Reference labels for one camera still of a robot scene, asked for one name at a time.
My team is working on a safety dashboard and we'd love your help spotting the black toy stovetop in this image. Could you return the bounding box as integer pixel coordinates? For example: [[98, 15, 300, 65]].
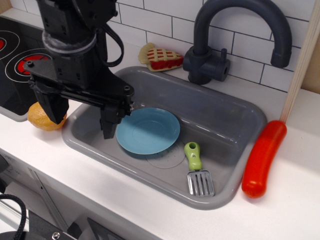
[[0, 16, 51, 122]]

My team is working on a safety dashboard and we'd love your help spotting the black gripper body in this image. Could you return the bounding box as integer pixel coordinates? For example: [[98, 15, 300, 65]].
[[23, 39, 134, 116]]

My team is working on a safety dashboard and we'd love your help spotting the dark grey faucet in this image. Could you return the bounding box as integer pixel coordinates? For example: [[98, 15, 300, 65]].
[[182, 0, 293, 85]]

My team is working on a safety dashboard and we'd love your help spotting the toy cherry pie slice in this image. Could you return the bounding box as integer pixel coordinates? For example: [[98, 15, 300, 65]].
[[138, 42, 184, 72]]

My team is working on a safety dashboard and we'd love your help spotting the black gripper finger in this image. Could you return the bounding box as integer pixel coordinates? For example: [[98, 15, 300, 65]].
[[33, 86, 69, 125], [100, 106, 124, 139]]

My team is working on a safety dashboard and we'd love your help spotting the green handled metal spatula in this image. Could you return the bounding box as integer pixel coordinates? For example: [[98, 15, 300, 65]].
[[184, 141, 215, 197]]

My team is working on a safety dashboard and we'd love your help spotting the red toy sausage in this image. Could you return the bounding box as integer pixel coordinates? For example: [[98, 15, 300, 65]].
[[241, 120, 287, 199]]

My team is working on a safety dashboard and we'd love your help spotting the grey plastic sink basin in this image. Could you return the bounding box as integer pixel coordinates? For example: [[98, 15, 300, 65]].
[[62, 66, 267, 210]]

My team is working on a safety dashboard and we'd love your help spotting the black cable at bottom left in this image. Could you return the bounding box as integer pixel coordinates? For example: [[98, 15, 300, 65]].
[[0, 193, 28, 235]]

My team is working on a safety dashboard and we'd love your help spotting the light wooden post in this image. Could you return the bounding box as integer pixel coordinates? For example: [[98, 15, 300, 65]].
[[279, 0, 320, 124]]

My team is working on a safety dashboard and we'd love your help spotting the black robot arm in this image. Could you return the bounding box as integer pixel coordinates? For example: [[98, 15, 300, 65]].
[[24, 0, 134, 139]]

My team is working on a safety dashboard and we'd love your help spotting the blue plate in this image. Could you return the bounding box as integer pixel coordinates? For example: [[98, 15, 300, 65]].
[[116, 107, 180, 155]]

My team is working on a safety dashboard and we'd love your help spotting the yellow toy chicken drumstick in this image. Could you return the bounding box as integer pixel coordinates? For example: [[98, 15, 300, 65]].
[[27, 101, 67, 132]]

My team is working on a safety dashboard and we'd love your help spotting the black mount with screw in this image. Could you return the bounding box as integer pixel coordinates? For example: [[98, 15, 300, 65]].
[[0, 211, 121, 240]]

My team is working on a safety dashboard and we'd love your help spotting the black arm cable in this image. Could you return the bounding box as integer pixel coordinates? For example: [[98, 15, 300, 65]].
[[102, 22, 125, 68]]

